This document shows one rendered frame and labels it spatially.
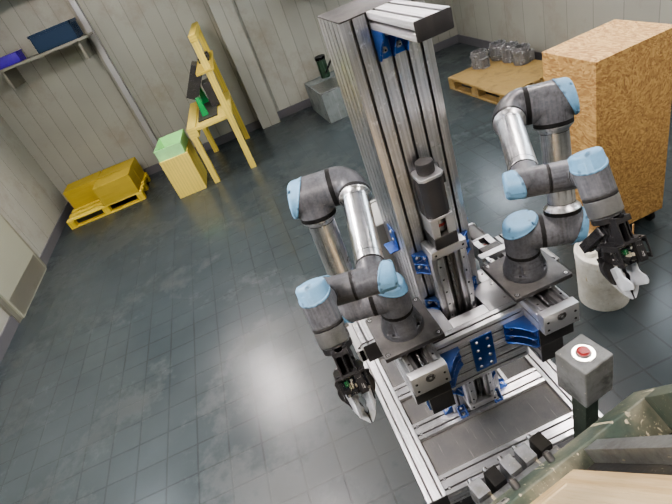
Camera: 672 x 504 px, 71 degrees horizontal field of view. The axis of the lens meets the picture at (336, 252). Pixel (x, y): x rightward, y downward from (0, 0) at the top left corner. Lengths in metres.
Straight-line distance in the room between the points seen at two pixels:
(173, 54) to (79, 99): 1.45
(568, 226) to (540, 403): 1.04
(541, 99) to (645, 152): 1.89
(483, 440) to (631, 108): 1.98
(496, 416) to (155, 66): 6.48
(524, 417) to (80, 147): 6.99
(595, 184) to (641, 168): 2.27
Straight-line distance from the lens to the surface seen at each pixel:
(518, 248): 1.71
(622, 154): 3.28
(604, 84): 2.99
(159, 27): 7.50
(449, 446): 2.39
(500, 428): 2.41
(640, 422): 1.65
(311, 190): 1.39
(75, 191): 7.66
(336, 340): 1.05
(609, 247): 1.21
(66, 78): 7.76
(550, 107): 1.58
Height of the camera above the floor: 2.26
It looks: 34 degrees down
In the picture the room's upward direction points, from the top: 22 degrees counter-clockwise
